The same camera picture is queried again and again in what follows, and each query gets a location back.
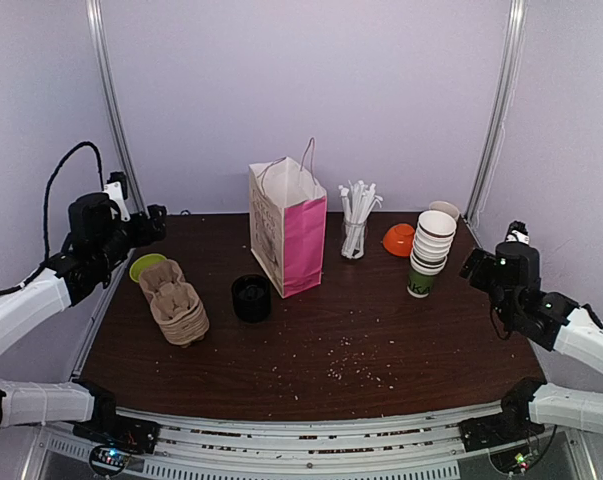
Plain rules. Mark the lime green bowl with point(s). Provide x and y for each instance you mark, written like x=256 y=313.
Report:
x=142 y=263

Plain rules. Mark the pink and white paper bag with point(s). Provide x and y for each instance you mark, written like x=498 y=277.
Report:
x=287 y=216

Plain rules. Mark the orange bowl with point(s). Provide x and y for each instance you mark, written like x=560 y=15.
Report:
x=398 y=240

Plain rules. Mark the right aluminium frame post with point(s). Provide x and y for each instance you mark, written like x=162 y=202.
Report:
x=511 y=55

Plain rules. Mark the stack of paper cups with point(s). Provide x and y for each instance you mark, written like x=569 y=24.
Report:
x=431 y=246

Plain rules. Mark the aluminium frame post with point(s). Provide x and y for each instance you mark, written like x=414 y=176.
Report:
x=99 y=40
x=511 y=55

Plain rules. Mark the left aluminium frame post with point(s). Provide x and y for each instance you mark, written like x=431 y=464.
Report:
x=99 y=40

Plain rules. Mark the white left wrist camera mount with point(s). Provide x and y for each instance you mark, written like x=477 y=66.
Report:
x=117 y=190

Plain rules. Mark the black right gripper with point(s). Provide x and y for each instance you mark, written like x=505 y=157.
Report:
x=474 y=270

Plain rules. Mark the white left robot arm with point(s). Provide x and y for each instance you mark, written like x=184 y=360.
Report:
x=60 y=282

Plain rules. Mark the stack of cardboard cup carriers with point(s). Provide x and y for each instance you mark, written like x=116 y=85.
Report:
x=174 y=303

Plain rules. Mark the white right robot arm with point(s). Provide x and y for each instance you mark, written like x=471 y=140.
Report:
x=558 y=324

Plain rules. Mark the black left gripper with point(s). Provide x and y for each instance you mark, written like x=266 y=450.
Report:
x=144 y=235

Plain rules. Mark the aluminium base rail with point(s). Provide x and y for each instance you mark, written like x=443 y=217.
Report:
x=417 y=446

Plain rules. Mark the beige ceramic mug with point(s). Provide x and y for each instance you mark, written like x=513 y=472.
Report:
x=445 y=207

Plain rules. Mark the glass jar of straws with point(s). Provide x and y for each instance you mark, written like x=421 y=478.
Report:
x=358 y=199

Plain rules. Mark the stack of black cup lids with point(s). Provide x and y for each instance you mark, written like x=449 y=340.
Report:
x=251 y=298

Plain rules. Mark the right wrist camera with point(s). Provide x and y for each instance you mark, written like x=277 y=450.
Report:
x=517 y=232

